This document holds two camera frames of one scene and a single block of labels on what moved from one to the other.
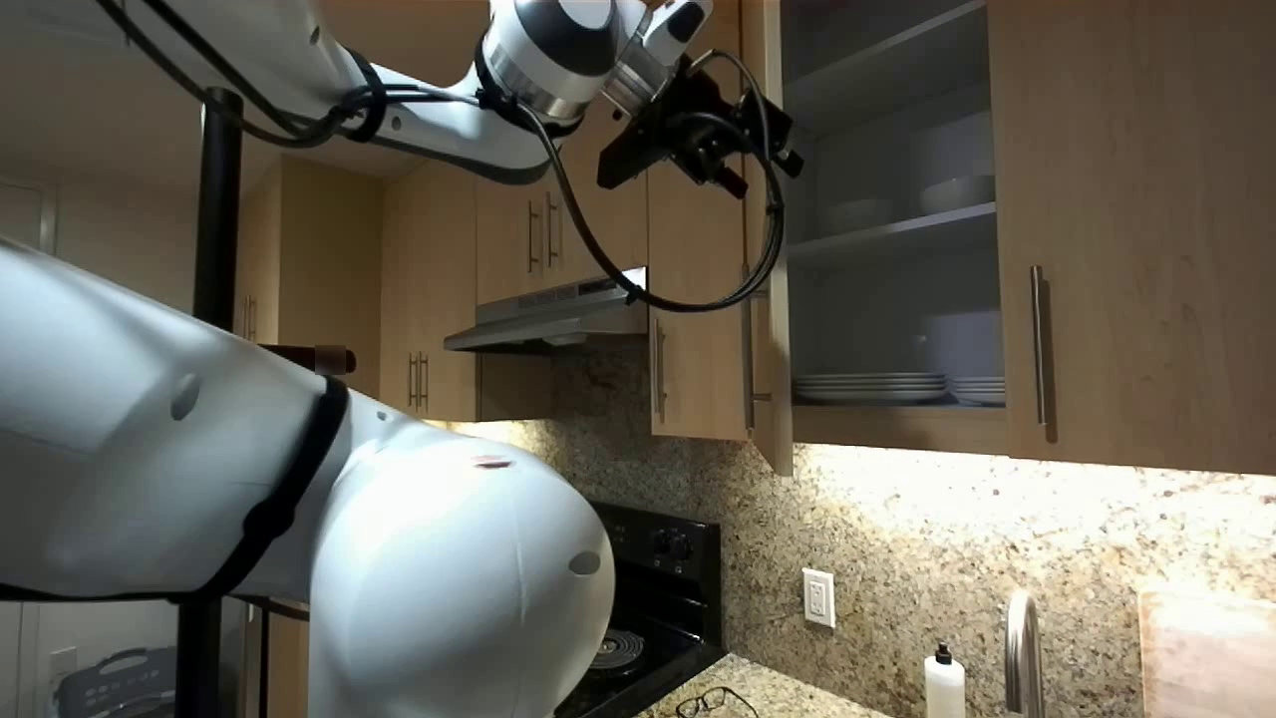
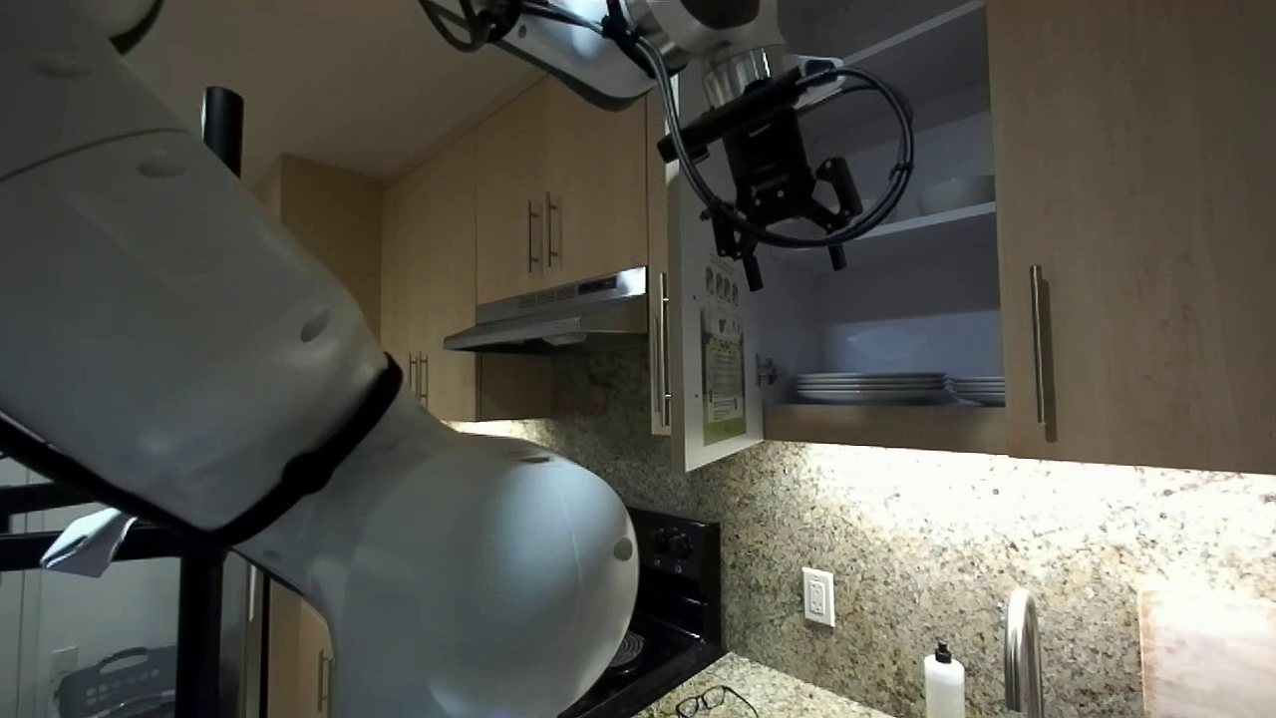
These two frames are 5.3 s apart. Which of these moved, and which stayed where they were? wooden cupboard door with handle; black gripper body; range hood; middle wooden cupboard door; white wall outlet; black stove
Moved: wooden cupboard door with handle; black gripper body
Stayed: white wall outlet; black stove; middle wooden cupboard door; range hood
